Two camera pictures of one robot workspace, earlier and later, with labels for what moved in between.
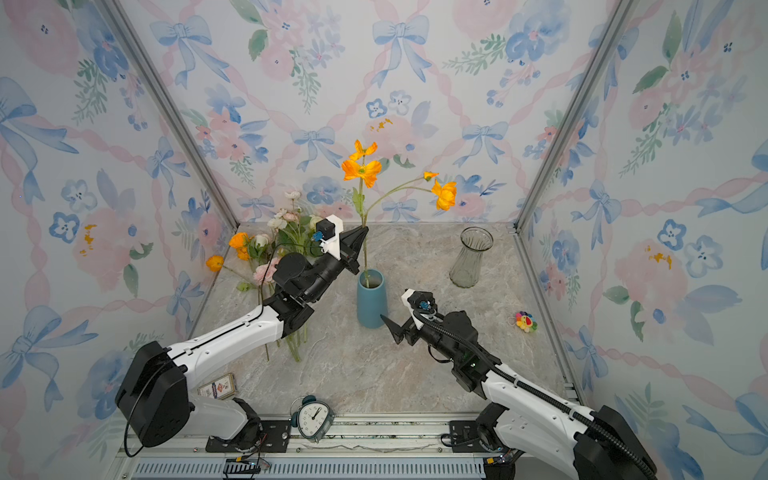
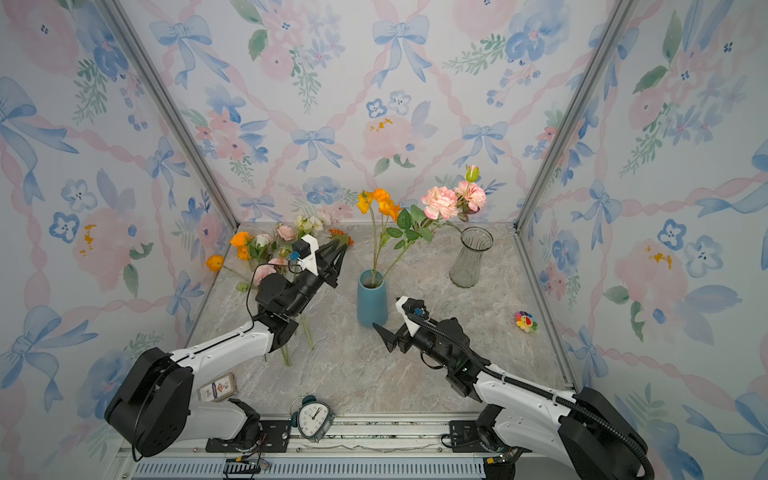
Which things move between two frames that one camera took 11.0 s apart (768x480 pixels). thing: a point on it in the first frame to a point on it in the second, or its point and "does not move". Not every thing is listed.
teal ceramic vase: (372, 300) does not move
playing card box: (220, 388) does not move
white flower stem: (289, 221) to (305, 224)
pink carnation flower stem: (264, 275) to (440, 204)
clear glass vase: (465, 269) does not move
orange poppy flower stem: (364, 170) to (381, 208)
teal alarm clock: (312, 418) does not move
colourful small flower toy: (526, 322) does not move
